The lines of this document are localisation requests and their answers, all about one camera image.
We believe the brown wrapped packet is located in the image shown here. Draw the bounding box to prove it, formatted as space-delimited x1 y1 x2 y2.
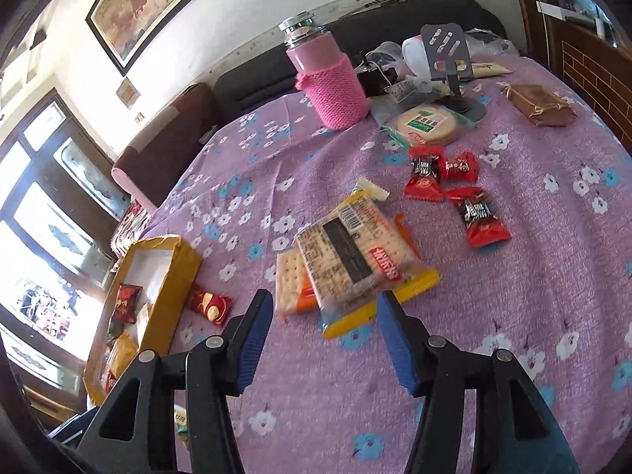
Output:
498 83 578 128

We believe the white long box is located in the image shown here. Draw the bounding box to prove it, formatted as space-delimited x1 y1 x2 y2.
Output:
536 0 583 21

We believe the beige tube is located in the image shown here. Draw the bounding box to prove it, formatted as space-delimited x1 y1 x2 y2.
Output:
464 60 514 80

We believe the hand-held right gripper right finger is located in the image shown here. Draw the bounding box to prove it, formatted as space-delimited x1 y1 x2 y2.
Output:
376 290 581 474

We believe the wooden partition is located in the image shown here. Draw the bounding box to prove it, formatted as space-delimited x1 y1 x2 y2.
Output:
508 0 632 144

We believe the framed wall painting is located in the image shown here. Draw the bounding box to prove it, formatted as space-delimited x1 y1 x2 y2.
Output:
85 0 248 77

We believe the small black device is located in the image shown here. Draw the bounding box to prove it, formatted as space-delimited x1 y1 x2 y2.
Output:
355 52 396 97

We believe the pale green snack packet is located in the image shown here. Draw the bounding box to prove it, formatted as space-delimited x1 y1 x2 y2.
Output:
173 402 191 450

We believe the brown cushion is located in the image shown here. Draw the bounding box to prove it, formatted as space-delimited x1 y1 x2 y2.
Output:
111 83 220 208

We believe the clear cracker packet black label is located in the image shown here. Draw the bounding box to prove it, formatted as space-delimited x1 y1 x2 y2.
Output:
293 196 428 314

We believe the yellow cardboard box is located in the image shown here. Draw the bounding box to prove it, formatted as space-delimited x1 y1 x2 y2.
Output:
81 234 204 408

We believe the red white patterned object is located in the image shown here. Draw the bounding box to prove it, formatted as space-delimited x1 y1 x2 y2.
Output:
111 202 151 258

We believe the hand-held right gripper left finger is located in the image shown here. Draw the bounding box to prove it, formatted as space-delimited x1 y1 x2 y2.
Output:
74 289 275 474

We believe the pink thermos with knit sleeve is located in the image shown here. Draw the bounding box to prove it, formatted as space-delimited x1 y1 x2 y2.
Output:
277 11 371 132

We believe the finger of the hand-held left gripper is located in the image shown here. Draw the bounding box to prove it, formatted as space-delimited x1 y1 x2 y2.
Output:
45 407 102 450

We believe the round flatbread pack green label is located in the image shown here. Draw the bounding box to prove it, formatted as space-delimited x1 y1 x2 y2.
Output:
380 103 477 148

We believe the black phone stand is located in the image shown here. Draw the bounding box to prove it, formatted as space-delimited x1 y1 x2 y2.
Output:
419 22 487 126

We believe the clear plastic cup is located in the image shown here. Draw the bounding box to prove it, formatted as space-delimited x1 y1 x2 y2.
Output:
365 42 403 67

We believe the orange cracker packet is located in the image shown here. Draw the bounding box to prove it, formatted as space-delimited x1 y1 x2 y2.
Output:
274 213 424 319

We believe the black sofa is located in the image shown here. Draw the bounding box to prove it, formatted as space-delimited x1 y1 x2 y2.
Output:
212 0 521 124

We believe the crumpled clear plastic bag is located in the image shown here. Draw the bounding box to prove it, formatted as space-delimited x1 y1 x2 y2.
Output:
387 79 445 109

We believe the dark red candy packet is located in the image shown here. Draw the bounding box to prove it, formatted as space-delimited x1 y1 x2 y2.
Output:
111 282 144 324

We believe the red gold snack packet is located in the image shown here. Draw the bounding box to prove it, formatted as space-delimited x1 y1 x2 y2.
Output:
185 284 234 327

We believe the small wall plaque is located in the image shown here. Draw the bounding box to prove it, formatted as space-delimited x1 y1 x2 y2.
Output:
115 78 139 109

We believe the white round container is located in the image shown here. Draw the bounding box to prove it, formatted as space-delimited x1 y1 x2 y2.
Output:
401 34 440 80

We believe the dark framed glass door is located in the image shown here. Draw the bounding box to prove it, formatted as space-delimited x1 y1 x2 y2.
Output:
0 86 132 425

